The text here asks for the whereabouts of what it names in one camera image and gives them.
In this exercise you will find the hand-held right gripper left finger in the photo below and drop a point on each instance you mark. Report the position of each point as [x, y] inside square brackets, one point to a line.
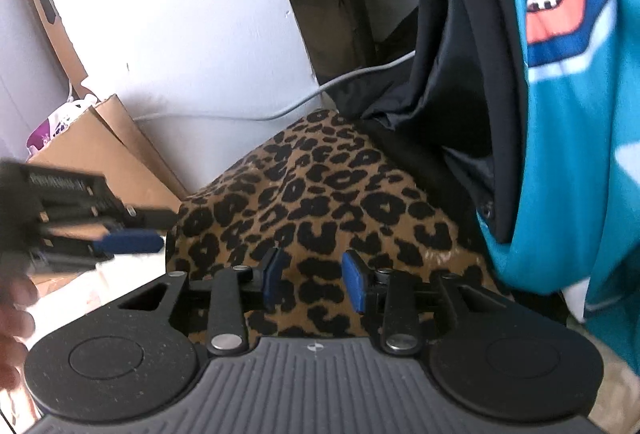
[272, 279]

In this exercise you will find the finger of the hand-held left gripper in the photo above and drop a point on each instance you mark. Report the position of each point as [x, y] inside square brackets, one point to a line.
[130, 242]
[150, 217]

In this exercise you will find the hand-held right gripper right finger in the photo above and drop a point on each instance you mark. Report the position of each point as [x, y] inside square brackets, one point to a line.
[352, 281]

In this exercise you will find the leopard print pants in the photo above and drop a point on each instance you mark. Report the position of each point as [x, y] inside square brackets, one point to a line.
[325, 189]

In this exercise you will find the person's left hand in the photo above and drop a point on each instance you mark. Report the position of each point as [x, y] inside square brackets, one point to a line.
[15, 324]

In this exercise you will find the flattened brown cardboard sheet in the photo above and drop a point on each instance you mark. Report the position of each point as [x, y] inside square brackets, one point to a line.
[100, 153]

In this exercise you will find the purple white packet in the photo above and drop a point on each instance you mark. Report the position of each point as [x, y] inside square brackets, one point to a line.
[45, 128]

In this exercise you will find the black jacket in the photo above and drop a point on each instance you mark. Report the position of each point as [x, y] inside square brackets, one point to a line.
[465, 88]

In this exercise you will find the teal jersey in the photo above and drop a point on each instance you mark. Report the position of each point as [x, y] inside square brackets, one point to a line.
[575, 138]

